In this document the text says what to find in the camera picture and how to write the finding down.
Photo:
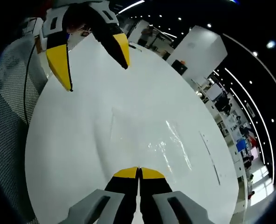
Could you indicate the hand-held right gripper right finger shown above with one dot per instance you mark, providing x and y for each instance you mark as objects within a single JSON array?
[{"x": 161, "y": 196}]

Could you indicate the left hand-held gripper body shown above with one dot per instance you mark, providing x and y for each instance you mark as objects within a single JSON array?
[{"x": 82, "y": 2}]

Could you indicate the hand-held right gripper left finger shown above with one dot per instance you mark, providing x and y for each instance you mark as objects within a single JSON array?
[{"x": 114, "y": 193}]

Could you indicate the clear plastic food packaging bag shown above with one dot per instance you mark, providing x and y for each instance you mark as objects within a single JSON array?
[{"x": 152, "y": 144}]

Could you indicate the black cabinet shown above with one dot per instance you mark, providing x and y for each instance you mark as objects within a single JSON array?
[{"x": 178, "y": 67}]

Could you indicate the grey mesh chair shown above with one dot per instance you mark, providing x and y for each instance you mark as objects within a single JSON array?
[{"x": 7, "y": 116}]

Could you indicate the white square pillar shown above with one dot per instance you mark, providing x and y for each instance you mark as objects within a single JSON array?
[{"x": 198, "y": 51}]

